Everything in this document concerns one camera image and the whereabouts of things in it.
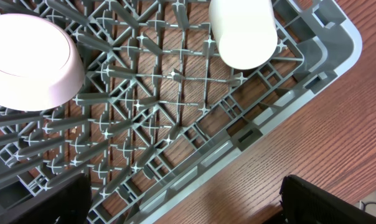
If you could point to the white paper cup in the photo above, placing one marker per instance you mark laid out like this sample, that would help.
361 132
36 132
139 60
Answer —
244 31

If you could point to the grey dishwasher rack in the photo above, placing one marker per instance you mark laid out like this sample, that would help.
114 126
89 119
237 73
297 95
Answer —
159 113

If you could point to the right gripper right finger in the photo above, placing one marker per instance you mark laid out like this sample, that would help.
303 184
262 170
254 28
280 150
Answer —
303 202

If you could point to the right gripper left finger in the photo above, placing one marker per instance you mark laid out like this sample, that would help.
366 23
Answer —
69 202

